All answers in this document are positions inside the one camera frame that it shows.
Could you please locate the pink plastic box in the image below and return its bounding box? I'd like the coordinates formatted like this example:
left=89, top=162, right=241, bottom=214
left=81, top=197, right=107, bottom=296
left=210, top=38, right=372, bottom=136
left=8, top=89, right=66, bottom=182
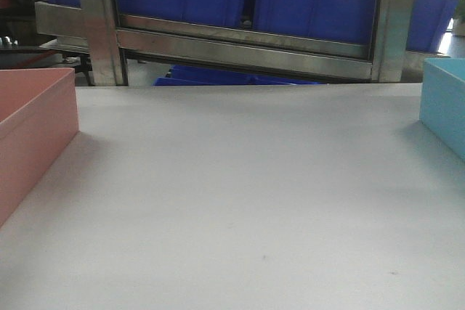
left=1, top=68, right=78, bottom=223

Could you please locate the light blue plastic box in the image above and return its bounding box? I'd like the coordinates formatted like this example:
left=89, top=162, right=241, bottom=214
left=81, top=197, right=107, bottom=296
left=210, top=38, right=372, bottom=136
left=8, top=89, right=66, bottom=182
left=419, top=58, right=464, bottom=159

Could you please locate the stainless steel shelf rack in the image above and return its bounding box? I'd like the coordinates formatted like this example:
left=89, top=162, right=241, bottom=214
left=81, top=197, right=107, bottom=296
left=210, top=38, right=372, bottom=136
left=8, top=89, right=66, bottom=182
left=35, top=0, right=427, bottom=86

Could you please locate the blue bin under rack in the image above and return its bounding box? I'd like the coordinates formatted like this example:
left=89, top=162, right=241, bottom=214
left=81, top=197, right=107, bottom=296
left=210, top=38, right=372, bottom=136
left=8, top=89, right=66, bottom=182
left=153, top=65, right=319, bottom=86

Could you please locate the blue storage bin far right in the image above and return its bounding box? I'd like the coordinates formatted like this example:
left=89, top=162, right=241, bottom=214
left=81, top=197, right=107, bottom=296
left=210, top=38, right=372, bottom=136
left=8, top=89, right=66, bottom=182
left=406, top=0, right=459, bottom=53

